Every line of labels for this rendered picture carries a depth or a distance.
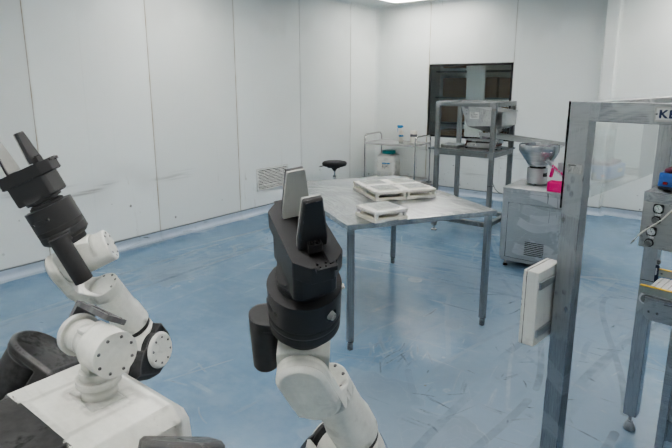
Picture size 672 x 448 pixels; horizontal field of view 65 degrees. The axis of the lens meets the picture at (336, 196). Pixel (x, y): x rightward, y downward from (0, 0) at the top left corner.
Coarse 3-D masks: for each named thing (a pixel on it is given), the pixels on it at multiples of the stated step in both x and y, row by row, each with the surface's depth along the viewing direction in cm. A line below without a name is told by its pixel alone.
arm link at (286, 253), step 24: (288, 240) 55; (336, 240) 56; (288, 264) 54; (312, 264) 52; (336, 264) 53; (288, 288) 58; (312, 288) 56; (336, 288) 61; (288, 312) 58; (312, 312) 58; (336, 312) 61
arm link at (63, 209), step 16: (48, 160) 96; (16, 176) 96; (32, 176) 96; (48, 176) 97; (16, 192) 97; (32, 192) 97; (48, 192) 97; (32, 208) 98; (48, 208) 96; (64, 208) 98; (32, 224) 97; (48, 224) 97
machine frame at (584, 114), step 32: (576, 128) 164; (576, 160) 166; (576, 192) 167; (576, 224) 169; (576, 256) 171; (576, 288) 175; (640, 320) 250; (640, 352) 252; (640, 384) 255; (544, 416) 187
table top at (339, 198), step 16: (384, 176) 488; (320, 192) 417; (336, 192) 417; (352, 192) 417; (336, 208) 363; (352, 208) 363; (416, 208) 363; (432, 208) 363; (448, 208) 363; (464, 208) 363; (480, 208) 363; (352, 224) 322; (368, 224) 325; (384, 224) 329; (400, 224) 333
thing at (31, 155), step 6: (18, 132) 96; (18, 138) 95; (24, 138) 96; (18, 144) 95; (24, 144) 96; (30, 144) 97; (24, 150) 95; (30, 150) 97; (36, 150) 98; (24, 156) 96; (30, 156) 96; (36, 156) 97; (30, 162) 96; (36, 162) 97
